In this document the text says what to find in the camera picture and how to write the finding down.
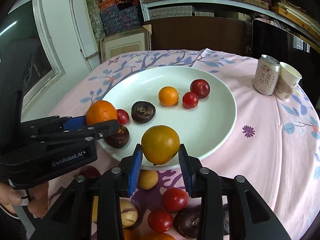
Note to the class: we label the dark brown water chestnut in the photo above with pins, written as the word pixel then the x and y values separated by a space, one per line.
pixel 225 216
pixel 186 222

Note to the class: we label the brown longan fruit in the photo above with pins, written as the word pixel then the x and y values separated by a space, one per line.
pixel 147 179

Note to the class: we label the white paper cup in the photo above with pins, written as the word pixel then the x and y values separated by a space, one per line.
pixel 288 80

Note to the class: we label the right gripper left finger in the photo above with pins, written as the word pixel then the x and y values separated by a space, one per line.
pixel 71 215

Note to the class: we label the framed picture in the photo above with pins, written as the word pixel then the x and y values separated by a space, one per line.
pixel 138 39

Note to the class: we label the red cherry tomato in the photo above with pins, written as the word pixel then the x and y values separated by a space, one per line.
pixel 160 220
pixel 174 199
pixel 123 117
pixel 190 100

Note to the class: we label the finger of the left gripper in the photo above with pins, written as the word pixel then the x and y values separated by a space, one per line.
pixel 55 124
pixel 100 129

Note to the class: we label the large orange mandarin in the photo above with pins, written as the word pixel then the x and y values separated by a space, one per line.
pixel 157 236

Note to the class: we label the pink deer-print tablecloth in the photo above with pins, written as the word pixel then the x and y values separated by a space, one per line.
pixel 275 144

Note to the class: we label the pink drink can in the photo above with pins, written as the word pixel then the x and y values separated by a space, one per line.
pixel 266 75

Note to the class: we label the dark red plum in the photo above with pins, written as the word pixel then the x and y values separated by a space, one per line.
pixel 88 172

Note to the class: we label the window frame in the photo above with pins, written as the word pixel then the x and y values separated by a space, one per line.
pixel 26 22

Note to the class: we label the white metal shelf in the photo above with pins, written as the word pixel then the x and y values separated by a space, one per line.
pixel 276 13

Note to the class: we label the white oval plate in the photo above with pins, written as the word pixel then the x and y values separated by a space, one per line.
pixel 202 129

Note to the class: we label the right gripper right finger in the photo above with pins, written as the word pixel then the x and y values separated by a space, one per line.
pixel 250 217

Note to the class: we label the blue patterned boxes stack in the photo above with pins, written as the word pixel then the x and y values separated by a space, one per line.
pixel 120 15

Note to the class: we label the red plum on plate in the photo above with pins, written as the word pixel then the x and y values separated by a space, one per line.
pixel 200 87

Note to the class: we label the white board panel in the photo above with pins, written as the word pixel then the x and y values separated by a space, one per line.
pixel 84 33

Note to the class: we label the small orange on plate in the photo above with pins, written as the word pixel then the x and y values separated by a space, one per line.
pixel 168 96

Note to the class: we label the greenish yellow orange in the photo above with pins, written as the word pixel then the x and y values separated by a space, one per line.
pixel 160 144

